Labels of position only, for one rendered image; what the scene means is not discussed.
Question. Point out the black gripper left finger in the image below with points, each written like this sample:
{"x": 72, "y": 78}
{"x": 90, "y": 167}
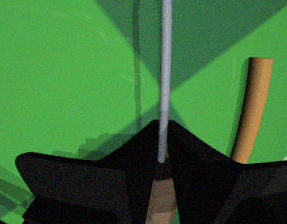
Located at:
{"x": 120, "y": 182}

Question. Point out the brown wooden handle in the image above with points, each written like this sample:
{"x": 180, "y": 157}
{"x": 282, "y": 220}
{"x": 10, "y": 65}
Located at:
{"x": 258, "y": 76}

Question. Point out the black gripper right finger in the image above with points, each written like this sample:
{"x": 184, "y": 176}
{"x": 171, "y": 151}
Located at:
{"x": 208, "y": 185}

